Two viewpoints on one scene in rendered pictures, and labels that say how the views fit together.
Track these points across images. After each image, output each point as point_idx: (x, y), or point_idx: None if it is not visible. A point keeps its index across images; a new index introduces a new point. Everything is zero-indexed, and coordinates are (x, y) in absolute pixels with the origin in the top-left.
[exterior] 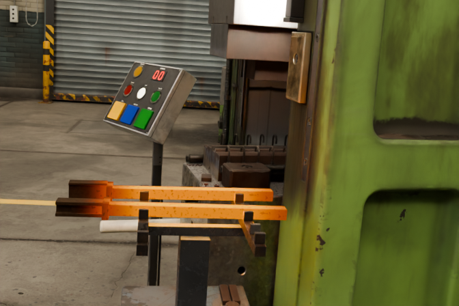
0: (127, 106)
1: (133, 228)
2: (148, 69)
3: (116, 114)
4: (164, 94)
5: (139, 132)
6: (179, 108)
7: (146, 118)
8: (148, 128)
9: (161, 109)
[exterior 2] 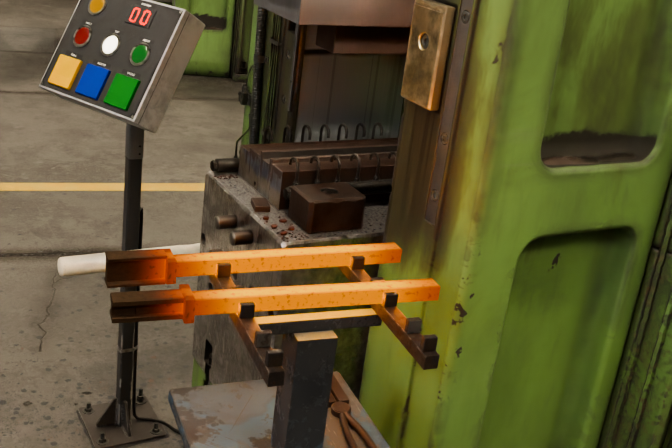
0: (86, 67)
1: None
2: (117, 2)
3: (66, 78)
4: (156, 52)
5: (117, 115)
6: (180, 74)
7: (128, 91)
8: (133, 109)
9: (154, 78)
